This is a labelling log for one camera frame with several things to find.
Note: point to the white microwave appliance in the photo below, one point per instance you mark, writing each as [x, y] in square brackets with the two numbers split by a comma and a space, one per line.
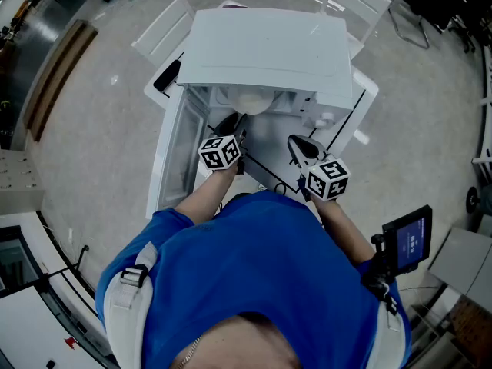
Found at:
[253, 83]

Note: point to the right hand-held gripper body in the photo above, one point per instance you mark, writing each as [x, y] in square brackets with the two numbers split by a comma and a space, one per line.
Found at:
[323, 167]

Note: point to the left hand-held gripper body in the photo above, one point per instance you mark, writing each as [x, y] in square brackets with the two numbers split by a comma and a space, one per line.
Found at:
[221, 153]

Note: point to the black flat device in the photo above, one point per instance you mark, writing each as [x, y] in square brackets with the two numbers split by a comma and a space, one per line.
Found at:
[167, 75]

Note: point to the grey metal cabinet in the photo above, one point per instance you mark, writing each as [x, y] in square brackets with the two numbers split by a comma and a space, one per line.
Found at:
[19, 181]

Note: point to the person's left forearm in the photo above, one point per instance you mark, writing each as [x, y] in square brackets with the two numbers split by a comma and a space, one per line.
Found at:
[203, 198]

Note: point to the grey box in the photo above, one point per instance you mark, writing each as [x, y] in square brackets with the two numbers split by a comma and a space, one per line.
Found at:
[463, 260]

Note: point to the white round dish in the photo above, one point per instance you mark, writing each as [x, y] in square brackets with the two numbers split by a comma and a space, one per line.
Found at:
[250, 103]

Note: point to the black monitor with blue screen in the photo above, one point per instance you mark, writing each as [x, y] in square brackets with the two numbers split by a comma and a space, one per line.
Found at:
[403, 244]

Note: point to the person's blue shirt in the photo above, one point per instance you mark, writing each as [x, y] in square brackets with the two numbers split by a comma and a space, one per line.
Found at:
[253, 283]

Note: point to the white table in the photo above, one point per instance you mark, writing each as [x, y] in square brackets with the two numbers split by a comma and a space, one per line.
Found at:
[357, 110]

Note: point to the metal frame chair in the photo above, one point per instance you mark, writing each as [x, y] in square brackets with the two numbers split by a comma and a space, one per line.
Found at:
[409, 21]

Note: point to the person's right forearm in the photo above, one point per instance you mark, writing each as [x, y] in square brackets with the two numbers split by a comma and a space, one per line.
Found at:
[342, 229]

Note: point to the white chair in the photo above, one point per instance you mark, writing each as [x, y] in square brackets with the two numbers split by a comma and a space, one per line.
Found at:
[165, 29]
[353, 10]

